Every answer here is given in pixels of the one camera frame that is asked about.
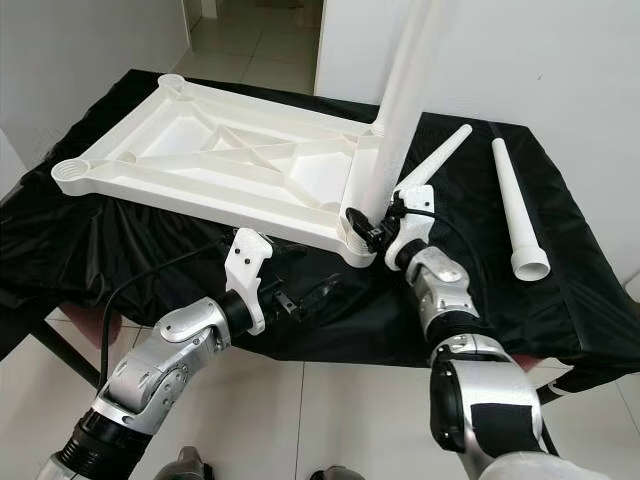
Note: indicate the white plastic table leg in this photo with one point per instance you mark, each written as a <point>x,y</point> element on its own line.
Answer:
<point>445,155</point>
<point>385,100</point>
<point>520,210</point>
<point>406,100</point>

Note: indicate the white plastic children table top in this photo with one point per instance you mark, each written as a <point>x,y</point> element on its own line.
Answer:
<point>190,145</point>

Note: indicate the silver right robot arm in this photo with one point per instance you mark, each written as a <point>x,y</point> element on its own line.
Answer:
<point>460,320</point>

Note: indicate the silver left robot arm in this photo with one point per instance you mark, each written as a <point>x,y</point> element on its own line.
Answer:
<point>160,365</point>

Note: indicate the grey robot right foot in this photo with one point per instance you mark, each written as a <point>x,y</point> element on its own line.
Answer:
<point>335,475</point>

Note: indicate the grey robot foot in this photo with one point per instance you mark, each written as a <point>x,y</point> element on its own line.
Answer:
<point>185,465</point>
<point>335,475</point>

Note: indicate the grey robot left foot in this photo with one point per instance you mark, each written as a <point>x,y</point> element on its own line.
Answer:
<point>185,465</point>

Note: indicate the black table cloth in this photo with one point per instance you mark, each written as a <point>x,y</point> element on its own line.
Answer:
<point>560,310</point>

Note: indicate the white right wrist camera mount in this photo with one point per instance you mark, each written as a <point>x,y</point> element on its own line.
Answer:
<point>410,225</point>

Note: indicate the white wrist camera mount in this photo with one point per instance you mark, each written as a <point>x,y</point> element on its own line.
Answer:
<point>410,225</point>
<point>248,265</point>

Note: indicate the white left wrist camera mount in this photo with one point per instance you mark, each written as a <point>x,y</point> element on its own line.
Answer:
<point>248,265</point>

